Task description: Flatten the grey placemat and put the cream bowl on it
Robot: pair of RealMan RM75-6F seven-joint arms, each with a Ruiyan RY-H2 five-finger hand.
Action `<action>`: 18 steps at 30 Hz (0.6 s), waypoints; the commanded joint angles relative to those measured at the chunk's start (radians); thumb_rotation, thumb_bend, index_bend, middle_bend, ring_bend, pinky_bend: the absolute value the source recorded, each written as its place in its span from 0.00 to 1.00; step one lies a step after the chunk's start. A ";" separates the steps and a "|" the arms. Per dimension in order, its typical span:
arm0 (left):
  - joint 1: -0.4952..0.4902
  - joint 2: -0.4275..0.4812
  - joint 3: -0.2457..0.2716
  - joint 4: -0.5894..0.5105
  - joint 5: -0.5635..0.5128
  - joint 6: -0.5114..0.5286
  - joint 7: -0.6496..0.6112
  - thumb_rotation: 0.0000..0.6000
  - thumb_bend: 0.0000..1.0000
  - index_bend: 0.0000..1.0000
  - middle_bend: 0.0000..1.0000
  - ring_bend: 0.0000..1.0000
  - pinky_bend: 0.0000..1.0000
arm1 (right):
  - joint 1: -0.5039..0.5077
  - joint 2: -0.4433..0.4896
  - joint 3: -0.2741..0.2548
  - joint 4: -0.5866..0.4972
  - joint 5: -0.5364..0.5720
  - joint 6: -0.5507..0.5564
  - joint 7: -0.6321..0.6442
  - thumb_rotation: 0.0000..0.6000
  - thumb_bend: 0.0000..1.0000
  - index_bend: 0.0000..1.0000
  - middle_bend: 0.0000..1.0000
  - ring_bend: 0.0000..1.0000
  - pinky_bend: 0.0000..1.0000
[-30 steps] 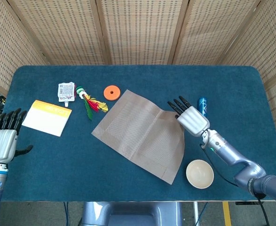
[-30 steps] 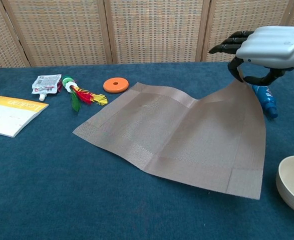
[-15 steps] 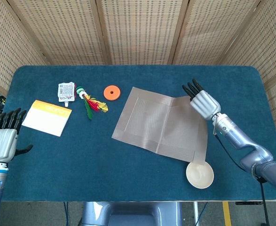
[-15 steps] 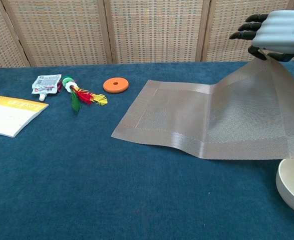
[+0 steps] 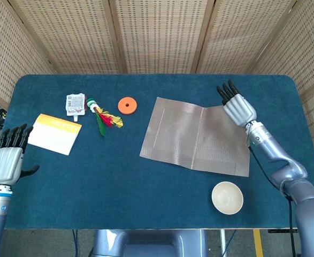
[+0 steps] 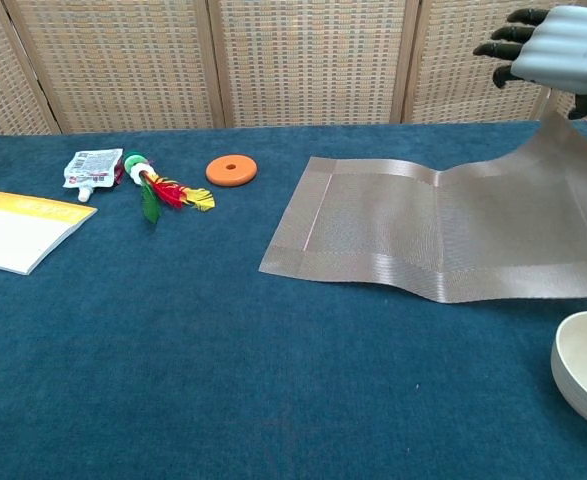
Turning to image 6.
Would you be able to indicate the orange disc with hole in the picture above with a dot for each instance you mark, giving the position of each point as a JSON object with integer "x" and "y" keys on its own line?
{"x": 231, "y": 172}

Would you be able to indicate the woven folding screen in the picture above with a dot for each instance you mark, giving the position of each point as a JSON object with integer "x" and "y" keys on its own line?
{"x": 313, "y": 60}

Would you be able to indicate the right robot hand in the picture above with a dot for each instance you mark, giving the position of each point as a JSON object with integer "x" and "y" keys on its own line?
{"x": 563, "y": 50}

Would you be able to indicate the yellow and white book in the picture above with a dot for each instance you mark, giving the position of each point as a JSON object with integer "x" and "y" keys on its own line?
{"x": 18, "y": 235}

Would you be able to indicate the white spout pouch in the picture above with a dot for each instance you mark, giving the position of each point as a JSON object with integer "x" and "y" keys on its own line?
{"x": 93, "y": 167}

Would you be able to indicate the blue carpet table cover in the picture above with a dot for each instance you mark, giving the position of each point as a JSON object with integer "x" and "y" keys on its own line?
{"x": 173, "y": 350}

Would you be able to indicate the brown woven placemat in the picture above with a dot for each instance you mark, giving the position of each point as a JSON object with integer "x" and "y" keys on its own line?
{"x": 423, "y": 235}

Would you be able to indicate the colourful feather shuttlecock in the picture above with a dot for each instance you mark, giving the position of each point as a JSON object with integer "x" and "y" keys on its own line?
{"x": 168, "y": 192}

